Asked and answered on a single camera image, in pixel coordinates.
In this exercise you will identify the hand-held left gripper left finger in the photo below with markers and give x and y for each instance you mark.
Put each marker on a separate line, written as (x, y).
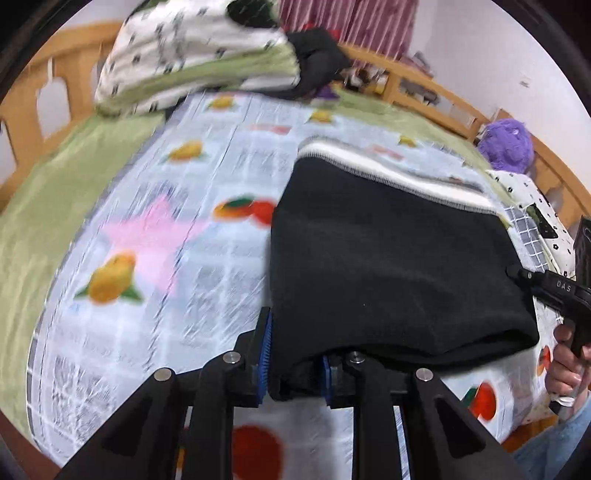
(264, 350)

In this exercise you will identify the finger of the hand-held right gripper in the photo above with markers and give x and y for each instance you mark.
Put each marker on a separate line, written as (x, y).
(521, 277)

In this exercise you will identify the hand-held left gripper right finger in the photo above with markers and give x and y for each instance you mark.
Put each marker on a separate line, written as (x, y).
(327, 378)

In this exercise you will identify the black pants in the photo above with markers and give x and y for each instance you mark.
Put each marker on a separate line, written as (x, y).
(392, 258)

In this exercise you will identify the person's right hand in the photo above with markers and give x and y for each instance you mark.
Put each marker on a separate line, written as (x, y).
(565, 374)

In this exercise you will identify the grey checked cloth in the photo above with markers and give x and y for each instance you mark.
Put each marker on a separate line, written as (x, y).
(528, 235)

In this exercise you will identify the white floral pillow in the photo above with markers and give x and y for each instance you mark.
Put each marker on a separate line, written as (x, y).
(531, 198)

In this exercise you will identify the fruit print tablecloth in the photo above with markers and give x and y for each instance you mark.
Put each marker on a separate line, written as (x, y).
(221, 277)

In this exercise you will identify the purple plush toy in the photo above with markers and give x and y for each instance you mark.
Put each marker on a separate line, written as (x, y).
(505, 145)

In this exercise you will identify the person's blue jeans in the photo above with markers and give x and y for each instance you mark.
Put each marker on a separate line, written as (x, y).
(563, 447)

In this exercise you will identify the pile of cardboard and papers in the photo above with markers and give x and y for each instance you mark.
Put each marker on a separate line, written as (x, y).
(392, 78)

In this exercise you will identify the green bedsheet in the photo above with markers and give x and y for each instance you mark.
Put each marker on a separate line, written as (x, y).
(41, 207)

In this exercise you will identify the purple cloth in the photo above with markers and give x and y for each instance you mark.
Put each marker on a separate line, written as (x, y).
(327, 92)

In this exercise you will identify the pile of dark clothes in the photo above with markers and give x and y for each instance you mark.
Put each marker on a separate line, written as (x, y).
(318, 60)

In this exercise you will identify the red patterned curtain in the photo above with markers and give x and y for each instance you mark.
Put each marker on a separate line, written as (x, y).
(364, 23)

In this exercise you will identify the white floral folded quilt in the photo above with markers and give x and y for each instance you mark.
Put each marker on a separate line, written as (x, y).
(194, 50)

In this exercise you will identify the wooden bed frame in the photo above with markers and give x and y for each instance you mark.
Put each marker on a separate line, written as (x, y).
(27, 92)

